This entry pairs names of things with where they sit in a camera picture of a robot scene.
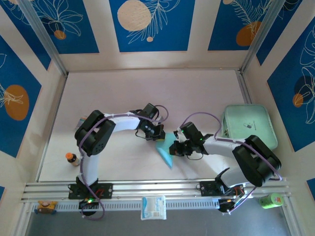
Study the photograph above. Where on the light blue cloth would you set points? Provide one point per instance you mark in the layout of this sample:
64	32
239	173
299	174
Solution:
165	147

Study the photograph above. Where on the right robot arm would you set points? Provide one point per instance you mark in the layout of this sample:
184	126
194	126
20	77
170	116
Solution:
221	147

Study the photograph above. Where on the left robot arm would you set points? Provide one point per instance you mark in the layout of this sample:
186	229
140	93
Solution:
123	121

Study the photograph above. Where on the white tissue packet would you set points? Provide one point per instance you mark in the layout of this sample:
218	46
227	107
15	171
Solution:
153	207

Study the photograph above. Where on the colourful printed sachet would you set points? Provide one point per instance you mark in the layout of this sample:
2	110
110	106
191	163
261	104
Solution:
80	121

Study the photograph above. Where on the black electronics module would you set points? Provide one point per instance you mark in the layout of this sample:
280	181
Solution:
229	205
88	205

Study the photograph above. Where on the small plastic bottle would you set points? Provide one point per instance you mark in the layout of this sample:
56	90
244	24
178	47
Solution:
72	158

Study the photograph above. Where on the green cylinder can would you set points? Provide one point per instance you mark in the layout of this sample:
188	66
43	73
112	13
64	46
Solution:
270	200

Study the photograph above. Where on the small yellow blue gadget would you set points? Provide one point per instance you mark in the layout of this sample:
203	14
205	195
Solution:
46	206

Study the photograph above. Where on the aluminium mounting rail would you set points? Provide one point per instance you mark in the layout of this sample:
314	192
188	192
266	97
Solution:
152	186

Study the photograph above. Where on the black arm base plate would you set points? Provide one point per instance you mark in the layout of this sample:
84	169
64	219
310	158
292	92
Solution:
209	188
105	190

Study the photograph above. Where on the aluminium frame post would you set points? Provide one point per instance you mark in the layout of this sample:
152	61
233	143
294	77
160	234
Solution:
41	34
261	34

